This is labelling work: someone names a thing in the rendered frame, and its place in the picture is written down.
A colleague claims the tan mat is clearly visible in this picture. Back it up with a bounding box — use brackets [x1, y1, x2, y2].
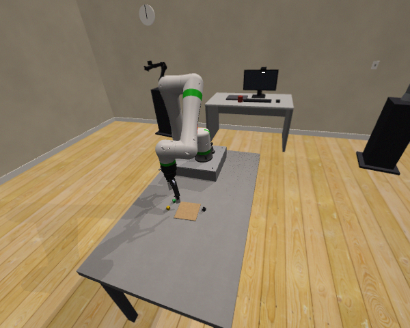
[174, 202, 201, 221]

